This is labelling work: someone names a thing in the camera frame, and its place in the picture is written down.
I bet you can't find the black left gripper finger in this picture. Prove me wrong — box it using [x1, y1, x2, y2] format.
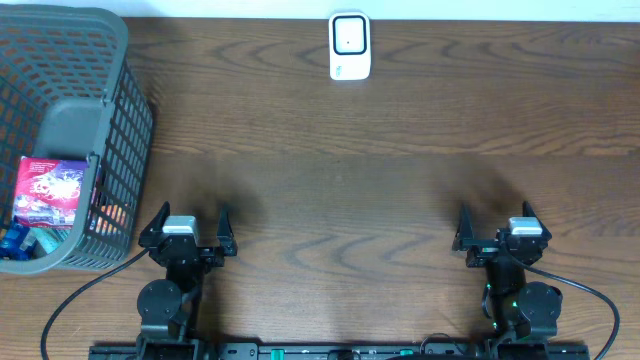
[138, 201, 170, 249]
[216, 206, 238, 257]

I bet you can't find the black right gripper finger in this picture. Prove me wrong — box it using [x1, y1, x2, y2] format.
[452, 204, 474, 251]
[521, 201, 552, 241]

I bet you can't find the small orange box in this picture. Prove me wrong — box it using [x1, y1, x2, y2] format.
[90, 205, 127, 236]

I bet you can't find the teal snack packet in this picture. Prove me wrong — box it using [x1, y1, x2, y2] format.
[30, 228, 70, 258]

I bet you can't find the red purple snack packet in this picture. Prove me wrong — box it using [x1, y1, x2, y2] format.
[12, 157, 88, 229]

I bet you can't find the blue cookie packet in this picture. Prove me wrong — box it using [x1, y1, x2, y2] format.
[1, 221, 36, 261]

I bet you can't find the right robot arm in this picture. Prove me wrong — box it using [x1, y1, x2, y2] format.
[452, 202, 563, 359]

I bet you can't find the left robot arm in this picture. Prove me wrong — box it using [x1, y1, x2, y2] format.
[135, 203, 238, 360]

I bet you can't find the grey plastic mesh basket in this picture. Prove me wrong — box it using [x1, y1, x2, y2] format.
[1, 4, 154, 275]

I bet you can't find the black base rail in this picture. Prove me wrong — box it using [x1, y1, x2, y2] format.
[88, 342, 589, 360]

